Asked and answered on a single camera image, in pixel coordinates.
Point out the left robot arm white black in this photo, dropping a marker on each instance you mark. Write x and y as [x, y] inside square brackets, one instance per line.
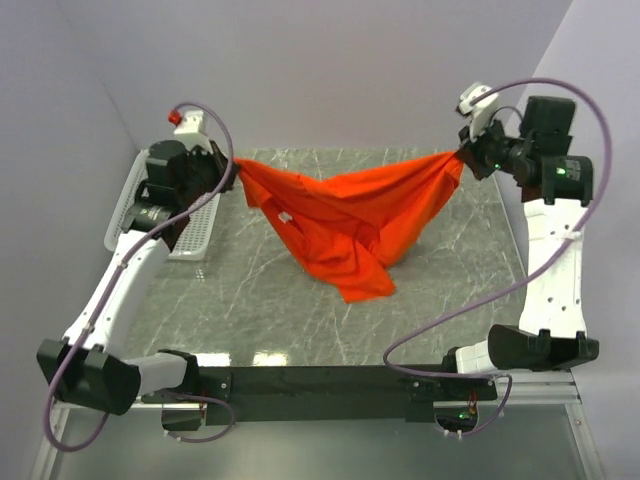
[84, 367]

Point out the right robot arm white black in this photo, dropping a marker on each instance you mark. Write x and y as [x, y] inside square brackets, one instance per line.
[556, 190]

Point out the orange t-shirt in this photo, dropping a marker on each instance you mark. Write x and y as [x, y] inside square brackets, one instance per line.
[348, 230]

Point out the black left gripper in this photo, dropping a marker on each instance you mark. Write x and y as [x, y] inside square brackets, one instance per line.
[218, 161]

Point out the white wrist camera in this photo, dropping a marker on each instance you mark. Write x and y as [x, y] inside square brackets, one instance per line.
[477, 105]
[190, 129]

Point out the white perforated plastic basket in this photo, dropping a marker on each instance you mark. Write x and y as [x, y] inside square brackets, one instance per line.
[194, 240]

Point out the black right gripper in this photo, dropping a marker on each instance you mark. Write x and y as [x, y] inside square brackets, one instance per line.
[471, 149]

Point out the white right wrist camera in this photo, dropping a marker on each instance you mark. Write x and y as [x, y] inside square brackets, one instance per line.
[477, 105]

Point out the aluminium frame rail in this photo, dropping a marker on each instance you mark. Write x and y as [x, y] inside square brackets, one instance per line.
[543, 388]

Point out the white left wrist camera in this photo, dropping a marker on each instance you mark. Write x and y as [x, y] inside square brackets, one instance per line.
[190, 129]

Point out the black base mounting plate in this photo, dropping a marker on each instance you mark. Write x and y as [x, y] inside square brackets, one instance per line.
[306, 393]

